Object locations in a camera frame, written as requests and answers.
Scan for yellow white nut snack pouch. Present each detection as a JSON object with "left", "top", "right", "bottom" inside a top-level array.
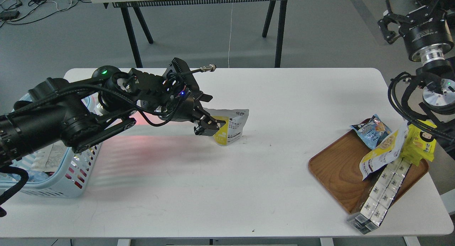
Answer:
[{"left": 204, "top": 108, "right": 249, "bottom": 146}]

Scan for blue snack bag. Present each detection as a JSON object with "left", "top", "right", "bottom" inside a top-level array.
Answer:
[{"left": 350, "top": 114, "right": 391, "bottom": 149}]

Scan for black barcode scanner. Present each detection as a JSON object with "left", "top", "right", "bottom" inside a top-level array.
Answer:
[{"left": 92, "top": 65, "right": 123, "bottom": 86}]

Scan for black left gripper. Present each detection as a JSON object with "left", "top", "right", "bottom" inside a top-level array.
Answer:
[{"left": 129, "top": 58, "right": 227, "bottom": 136}]

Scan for black floor cables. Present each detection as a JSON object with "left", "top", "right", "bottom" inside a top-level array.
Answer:
[{"left": 0, "top": 0, "right": 93, "bottom": 26}]

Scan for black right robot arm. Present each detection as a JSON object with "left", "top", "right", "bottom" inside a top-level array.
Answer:
[{"left": 377, "top": 0, "right": 455, "bottom": 157}]

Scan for light blue plastic basket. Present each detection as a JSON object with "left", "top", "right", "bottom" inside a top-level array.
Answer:
[{"left": 0, "top": 93, "right": 103, "bottom": 198}]

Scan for yellow cartoon face snack packs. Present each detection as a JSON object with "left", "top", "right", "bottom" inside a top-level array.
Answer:
[{"left": 400, "top": 124, "right": 437, "bottom": 166}]

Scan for white snack packet in basket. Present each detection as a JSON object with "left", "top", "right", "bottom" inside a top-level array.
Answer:
[{"left": 21, "top": 141, "right": 67, "bottom": 172}]

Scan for silver white long snack pack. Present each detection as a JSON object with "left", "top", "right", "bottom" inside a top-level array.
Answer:
[{"left": 347, "top": 157, "right": 412, "bottom": 235}]

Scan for blue packet in basket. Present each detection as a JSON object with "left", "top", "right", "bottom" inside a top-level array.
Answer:
[{"left": 27, "top": 170, "right": 54, "bottom": 183}]

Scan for background white table black legs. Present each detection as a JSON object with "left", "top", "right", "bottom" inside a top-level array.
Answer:
[{"left": 91, "top": 0, "right": 288, "bottom": 68}]

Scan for white hanging cable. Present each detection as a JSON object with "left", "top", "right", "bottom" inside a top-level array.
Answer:
[{"left": 227, "top": 4, "right": 234, "bottom": 68}]

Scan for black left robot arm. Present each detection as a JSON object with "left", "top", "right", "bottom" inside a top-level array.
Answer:
[{"left": 1, "top": 58, "right": 225, "bottom": 204}]

